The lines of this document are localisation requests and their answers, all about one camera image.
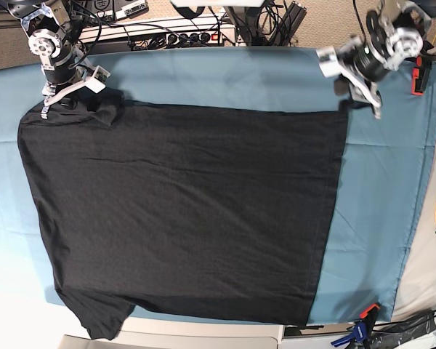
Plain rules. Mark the teal table cloth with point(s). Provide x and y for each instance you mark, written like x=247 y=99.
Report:
x=385 y=172

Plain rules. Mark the dark grey T-shirt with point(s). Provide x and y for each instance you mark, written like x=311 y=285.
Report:
x=185 y=210

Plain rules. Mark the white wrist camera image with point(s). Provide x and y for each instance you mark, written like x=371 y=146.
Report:
x=96 y=82
x=328 y=62

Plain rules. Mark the orange black clamp top right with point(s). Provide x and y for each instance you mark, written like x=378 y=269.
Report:
x=420 y=75

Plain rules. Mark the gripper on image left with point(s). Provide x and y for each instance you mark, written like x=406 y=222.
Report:
x=58 y=64

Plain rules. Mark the blue orange clamp bottom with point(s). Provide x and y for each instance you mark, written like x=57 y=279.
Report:
x=361 y=332

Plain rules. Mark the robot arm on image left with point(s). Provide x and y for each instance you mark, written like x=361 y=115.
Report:
x=53 y=36

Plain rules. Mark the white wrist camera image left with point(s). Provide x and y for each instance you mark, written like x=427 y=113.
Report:
x=96 y=82

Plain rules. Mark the white power strip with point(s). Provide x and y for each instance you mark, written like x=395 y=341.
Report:
x=176 y=33

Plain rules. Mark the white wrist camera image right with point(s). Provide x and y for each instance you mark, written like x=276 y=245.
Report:
x=328 y=62

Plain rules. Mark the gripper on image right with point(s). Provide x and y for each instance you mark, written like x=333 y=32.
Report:
x=366 y=59

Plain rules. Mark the black plastic bag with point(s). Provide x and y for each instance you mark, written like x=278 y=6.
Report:
x=402 y=332

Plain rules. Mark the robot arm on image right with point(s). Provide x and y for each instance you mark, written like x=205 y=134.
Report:
x=394 y=32

